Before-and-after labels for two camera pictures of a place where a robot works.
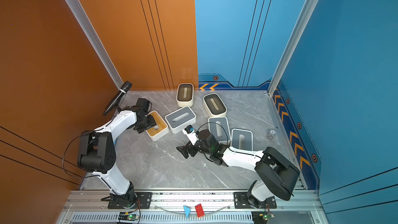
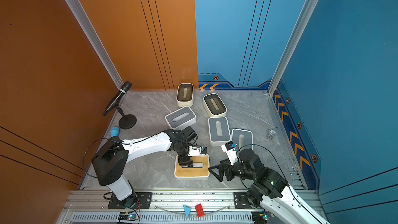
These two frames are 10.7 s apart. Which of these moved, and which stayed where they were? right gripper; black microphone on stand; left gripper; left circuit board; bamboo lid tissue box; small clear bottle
Moved: bamboo lid tissue box; right gripper; left gripper
Stayed: small clear bottle; left circuit board; black microphone on stand
